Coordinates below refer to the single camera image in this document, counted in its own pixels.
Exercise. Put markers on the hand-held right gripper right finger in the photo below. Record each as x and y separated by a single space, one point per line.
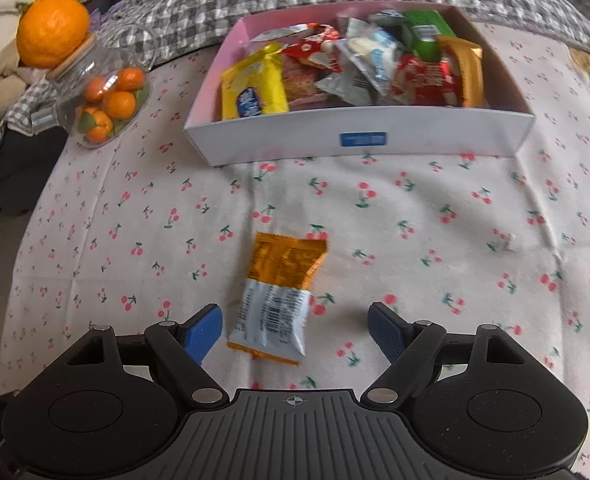
387 332

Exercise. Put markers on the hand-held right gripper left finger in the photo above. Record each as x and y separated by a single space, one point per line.
202 335

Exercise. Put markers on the orange cracker snack packet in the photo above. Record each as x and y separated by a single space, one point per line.
275 305

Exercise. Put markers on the pink cardboard box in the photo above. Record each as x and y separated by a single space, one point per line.
300 135

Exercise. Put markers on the yellow snack packet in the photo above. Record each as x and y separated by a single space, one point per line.
255 85

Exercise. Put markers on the silver foil snack packet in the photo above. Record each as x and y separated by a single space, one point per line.
360 70

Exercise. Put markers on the pink speckled snack packet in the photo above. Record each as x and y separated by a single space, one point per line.
297 82

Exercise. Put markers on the red white-dotted snack packet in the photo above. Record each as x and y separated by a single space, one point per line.
310 50

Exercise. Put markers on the green snack packet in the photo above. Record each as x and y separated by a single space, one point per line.
425 30

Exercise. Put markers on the cherry print tablecloth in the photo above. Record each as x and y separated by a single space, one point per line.
425 240

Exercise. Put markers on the dark grey sofa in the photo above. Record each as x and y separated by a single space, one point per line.
15 185

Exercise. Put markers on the cluster of small tangerines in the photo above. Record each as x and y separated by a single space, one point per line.
120 102

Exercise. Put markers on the glass jar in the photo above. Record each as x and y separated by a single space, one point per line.
72 87

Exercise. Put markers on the wooden jar lid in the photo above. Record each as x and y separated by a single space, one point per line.
77 63

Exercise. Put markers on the beige fleece blanket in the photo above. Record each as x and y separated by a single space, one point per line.
0 85

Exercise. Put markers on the large orange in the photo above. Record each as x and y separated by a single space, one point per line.
50 32

